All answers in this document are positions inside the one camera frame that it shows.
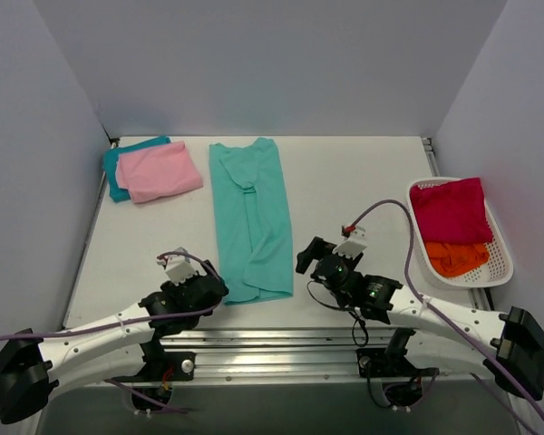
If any orange t shirt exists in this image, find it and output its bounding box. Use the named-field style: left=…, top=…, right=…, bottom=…
left=425, top=242, right=490, bottom=278

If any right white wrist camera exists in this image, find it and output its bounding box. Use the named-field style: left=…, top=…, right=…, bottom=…
left=333, top=225, right=367, bottom=259

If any teal folded t shirt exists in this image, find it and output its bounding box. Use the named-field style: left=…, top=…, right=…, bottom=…
left=102, top=136, right=171, bottom=203

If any white plastic basket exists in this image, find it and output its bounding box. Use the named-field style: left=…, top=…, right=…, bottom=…
left=406, top=177, right=513, bottom=289

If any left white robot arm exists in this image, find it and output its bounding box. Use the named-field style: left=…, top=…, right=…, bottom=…
left=0, top=273, right=228, bottom=425

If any mint green t shirt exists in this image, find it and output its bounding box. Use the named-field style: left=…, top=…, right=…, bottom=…
left=209, top=138, right=294, bottom=305

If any thin black cable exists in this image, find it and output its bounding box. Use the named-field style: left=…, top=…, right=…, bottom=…
left=306, top=279, right=371, bottom=348

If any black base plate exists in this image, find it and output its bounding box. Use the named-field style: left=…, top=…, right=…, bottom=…
left=356, top=347, right=438, bottom=379
left=116, top=352, right=196, bottom=382

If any magenta t shirt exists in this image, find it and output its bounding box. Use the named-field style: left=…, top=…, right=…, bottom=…
left=409, top=178, right=493, bottom=245

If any pink folded t shirt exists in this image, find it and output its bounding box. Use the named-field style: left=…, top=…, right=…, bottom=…
left=115, top=141, right=203, bottom=204

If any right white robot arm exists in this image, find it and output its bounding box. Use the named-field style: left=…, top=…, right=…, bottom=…
left=296, top=237, right=544, bottom=401

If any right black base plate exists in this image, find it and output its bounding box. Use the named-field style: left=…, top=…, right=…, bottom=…
left=356, top=347, right=438, bottom=379

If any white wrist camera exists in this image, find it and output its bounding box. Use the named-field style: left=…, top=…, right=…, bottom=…
left=333, top=225, right=367, bottom=259
left=156, top=246, right=199, bottom=286

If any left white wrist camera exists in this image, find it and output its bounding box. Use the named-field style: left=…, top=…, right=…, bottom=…
left=156, top=246, right=199, bottom=286

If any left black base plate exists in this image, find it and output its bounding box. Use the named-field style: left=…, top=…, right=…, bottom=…
left=116, top=352, right=196, bottom=382

